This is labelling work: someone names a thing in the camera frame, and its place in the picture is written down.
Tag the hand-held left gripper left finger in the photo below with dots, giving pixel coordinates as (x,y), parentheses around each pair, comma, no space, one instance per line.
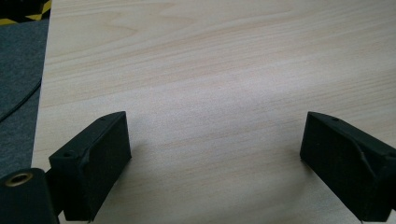
(93,168)

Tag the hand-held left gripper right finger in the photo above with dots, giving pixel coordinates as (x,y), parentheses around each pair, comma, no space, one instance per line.
(348,161)

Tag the yellow and black hazard tape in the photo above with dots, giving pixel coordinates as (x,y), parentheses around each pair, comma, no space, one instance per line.
(21,14)

